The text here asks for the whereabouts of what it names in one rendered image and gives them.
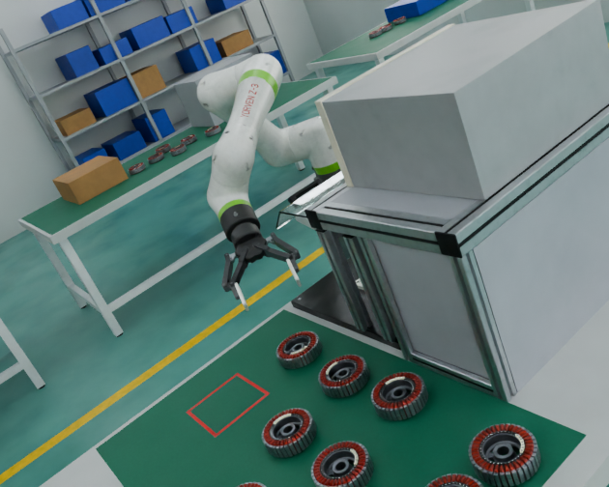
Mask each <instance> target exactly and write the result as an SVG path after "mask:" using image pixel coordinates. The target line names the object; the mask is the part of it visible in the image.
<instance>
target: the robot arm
mask: <svg viewBox="0 0 609 487"><path fill-rule="evenodd" d="M282 77H283V71H282V67H281V65H280V63H279V62H278V60H277V59H276V58H275V57H273V56H271V55H269V54H264V53H261V54H256V55H254V56H252V57H250V58H248V59H246V60H244V61H243V62H241V63H239V64H237V65H235V66H232V67H230V68H227V69H224V70H221V71H217V72H211V73H209V74H207V75H205V76H204V77H203V78H202V79H201V80H200V82H199V84H198V86H197V97H198V100H199V102H200V104H201V105H202V106H203V107H204V108H205V109H206V110H208V111H210V112H211V113H213V114H215V115H217V116H218V117H219V118H220V119H222V120H223V121H224V122H226V123H227V126H226V128H225V130H224V132H223V134H222V136H221V137H220V139H219V141H218V142H217V144H216V146H215V147H214V149H213V153H212V173H211V179H210V182H209V186H208V190H207V200H208V203H209V205H210V207H211V208H212V210H213V211H214V212H215V213H216V215H217V217H218V219H219V222H220V224H221V226H222V229H223V231H224V233H225V236H226V238H227V240H228V241H229V242H231V243H233V245H234V247H235V253H232V254H229V253H225V254H224V257H225V267H224V273H223V278H222V283H221V286H222V288H223V289H224V291H225V292H228V291H230V290H231V291H232V292H233V295H234V297H235V299H236V300H239V299H241V301H242V304H243V306H244V308H245V310H246V311H249V309H248V306H247V303H246V300H245V298H244V295H243V293H242V291H241V288H240V286H239V283H240V281H241V278H242V276H243V274H244V271H245V269H246V268H247V265H248V263H253V262H255V261H256V260H260V259H262V258H263V256H266V257H269V258H270V257H272V258H275V259H277V260H280V261H283V262H287V264H288V266H289V268H290V270H291V272H292V274H293V275H294V278H295V280H296V282H297V284H298V286H299V287H301V286H302V284H301V282H300V280H299V278H298V276H297V272H299V271H300V270H299V267H298V265H297V263H296V260H297V259H300V258H301V255H300V252H299V250H298V249H296V248H295V247H293V246H292V245H290V244H288V243H286V242H284V241H283V240H281V239H280V238H278V237H277V236H276V234H275V233H274V232H272V233H271V234H270V235H271V236H270V237H268V238H267V239H264V238H263V237H262V235H261V233H260V222H259V220H258V218H257V216H256V214H255V212H254V210H253V208H252V207H251V205H250V202H249V199H248V184H249V178H250V174H251V170H252V167H253V163H254V159H255V150H257V152H258V153H259V154H260V155H261V157H262V158H263V159H264V160H265V161H266V162H267V163H268V164H270V165H271V166H274V167H282V166H285V165H289V164H292V163H295V162H298V161H301V160H304V159H309V160H310V162H311V165H312V170H314V171H315V174H316V177H315V178H314V179H313V180H314V181H315V180H316V179H320V180H321V181H322V182H323V183H324V182H326V181H327V180H328V179H329V178H331V177H332V176H334V175H335V174H337V173H338V172H340V171H341V170H340V167H339V165H338V162H337V160H336V157H335V154H334V150H333V148H332V145H331V142H330V140H329V137H328V135H327V133H326V130H325V128H324V125H323V123H322V120H321V117H320V116H317V117H314V118H311V119H308V120H306V121H303V122H300V123H298V124H296V125H293V126H290V127H287V128H284V129H279V128H278V127H277V126H275V125H274V124H273V123H271V122H270V121H269V120H268V119H267V118H266V116H267V114H268V113H269V111H270V109H271V107H272V105H273V103H274V101H275V99H276V95H277V93H278V90H279V87H280V85H281V82H282ZM268 244H275V245H276V246H277V247H279V248H280V249H282V250H284V251H285V252H282V251H279V250H276V249H273V248H270V247H268ZM286 252H287V253H286ZM236 258H238V259H239V263H238V265H237V267H236V270H235V271H234V273H233V276H232V271H233V263H234V262H235V259H236ZM231 276H232V278H231Z"/></svg>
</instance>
